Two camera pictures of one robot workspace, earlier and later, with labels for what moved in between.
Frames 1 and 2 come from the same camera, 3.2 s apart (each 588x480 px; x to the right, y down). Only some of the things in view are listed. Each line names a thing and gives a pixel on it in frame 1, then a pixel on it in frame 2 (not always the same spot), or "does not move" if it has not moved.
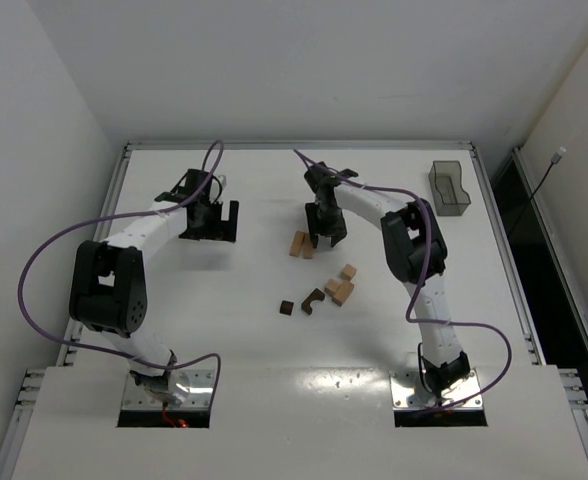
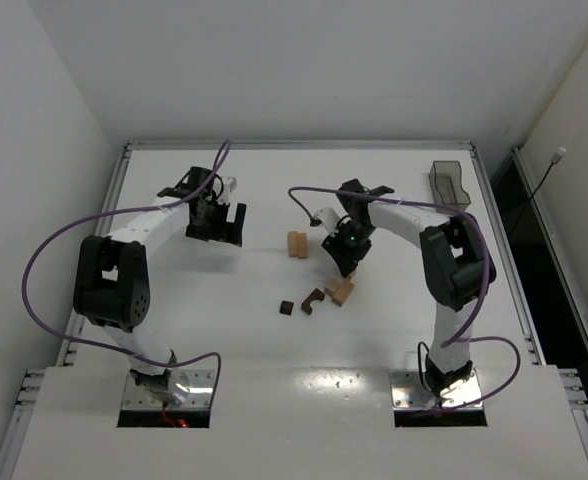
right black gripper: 326,226 to 347,253
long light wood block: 339,290 does not move
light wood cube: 348,272 does not move
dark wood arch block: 316,295 does not move
